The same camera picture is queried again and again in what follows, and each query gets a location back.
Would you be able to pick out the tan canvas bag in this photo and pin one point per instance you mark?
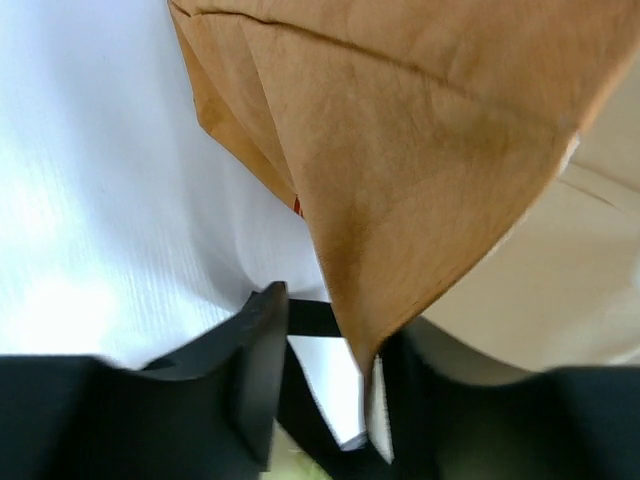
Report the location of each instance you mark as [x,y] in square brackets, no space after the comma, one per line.
[411,136]

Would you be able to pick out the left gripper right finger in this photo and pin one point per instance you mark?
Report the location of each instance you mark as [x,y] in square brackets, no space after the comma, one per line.
[455,413]

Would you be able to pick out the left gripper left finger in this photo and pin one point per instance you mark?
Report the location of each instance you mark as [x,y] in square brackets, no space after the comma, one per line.
[203,411]

